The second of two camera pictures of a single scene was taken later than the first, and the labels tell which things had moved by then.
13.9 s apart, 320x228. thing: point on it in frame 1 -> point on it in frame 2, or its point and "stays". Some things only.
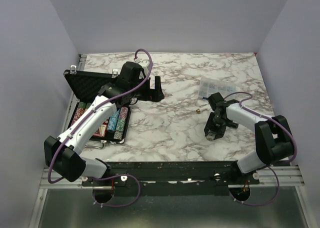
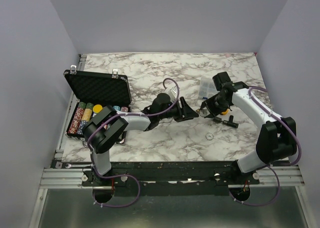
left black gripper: [152, 95] -> [185, 112]
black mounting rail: [172, 178] stays
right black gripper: [209, 126] -> [214, 111]
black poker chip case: [87, 85] stays
